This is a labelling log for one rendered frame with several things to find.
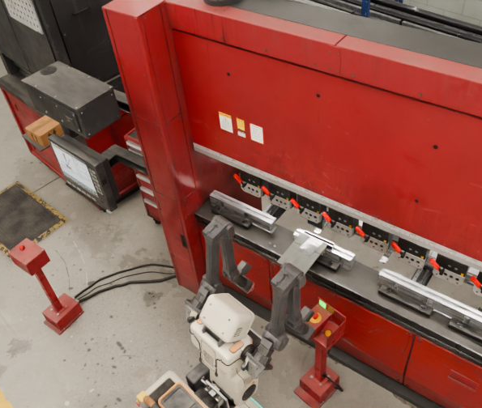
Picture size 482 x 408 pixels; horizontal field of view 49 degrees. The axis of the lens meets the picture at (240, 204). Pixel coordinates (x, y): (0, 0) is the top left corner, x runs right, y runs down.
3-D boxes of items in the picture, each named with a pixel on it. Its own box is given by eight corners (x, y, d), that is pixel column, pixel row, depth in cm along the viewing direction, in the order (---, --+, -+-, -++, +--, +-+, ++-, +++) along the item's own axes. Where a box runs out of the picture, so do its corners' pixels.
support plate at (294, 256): (276, 262, 306) (276, 261, 306) (300, 233, 320) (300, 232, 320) (303, 276, 298) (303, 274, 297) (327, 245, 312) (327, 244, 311)
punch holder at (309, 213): (296, 214, 306) (296, 193, 295) (304, 206, 311) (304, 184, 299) (319, 224, 299) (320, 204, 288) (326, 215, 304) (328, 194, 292)
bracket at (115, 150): (91, 171, 356) (87, 163, 351) (117, 150, 369) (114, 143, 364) (133, 193, 337) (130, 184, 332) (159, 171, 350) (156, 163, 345)
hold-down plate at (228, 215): (211, 212, 356) (211, 209, 354) (216, 207, 359) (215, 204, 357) (247, 230, 342) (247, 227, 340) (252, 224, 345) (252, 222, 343)
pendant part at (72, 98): (68, 192, 349) (19, 79, 289) (97, 171, 361) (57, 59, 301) (117, 225, 323) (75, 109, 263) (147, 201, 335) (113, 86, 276)
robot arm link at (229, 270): (210, 219, 248) (226, 230, 242) (219, 212, 251) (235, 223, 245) (220, 275, 278) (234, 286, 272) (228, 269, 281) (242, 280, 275)
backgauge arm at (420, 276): (403, 297, 312) (406, 283, 302) (445, 229, 346) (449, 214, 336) (415, 303, 308) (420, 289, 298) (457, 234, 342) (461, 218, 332)
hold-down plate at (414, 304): (377, 293, 299) (377, 290, 297) (381, 286, 302) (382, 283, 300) (428, 318, 285) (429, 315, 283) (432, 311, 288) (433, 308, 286)
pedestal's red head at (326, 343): (300, 331, 311) (300, 314, 298) (317, 314, 318) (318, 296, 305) (326, 352, 300) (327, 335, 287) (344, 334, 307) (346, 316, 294)
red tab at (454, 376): (447, 378, 295) (450, 371, 290) (448, 375, 296) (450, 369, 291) (474, 393, 288) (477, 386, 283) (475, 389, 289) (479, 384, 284)
